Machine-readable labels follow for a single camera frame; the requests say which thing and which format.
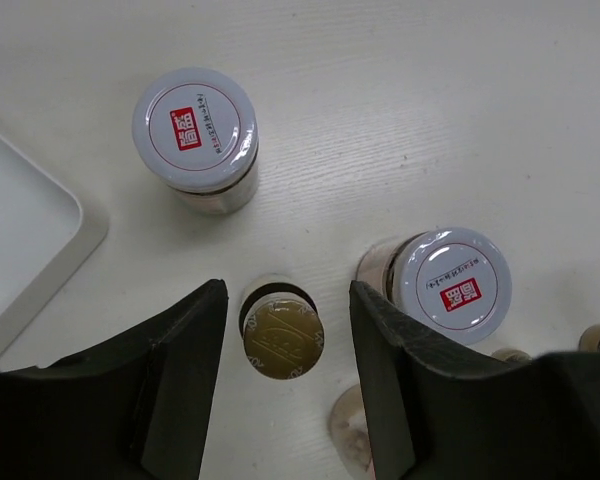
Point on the white divided organizer tray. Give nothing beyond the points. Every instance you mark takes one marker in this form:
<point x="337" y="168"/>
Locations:
<point x="47" y="231"/>

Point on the white lid jar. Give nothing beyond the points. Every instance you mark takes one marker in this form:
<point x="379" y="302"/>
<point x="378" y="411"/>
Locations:
<point x="196" y="130"/>
<point x="454" y="280"/>

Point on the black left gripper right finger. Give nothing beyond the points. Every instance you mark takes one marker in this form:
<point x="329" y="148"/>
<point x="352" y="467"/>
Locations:
<point x="436" y="409"/>

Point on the pink cap spice bottle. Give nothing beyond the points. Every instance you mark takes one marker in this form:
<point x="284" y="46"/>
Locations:
<point x="348" y="431"/>

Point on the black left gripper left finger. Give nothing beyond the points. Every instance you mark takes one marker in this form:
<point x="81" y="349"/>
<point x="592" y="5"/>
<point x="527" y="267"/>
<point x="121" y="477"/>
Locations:
<point x="136" y="406"/>

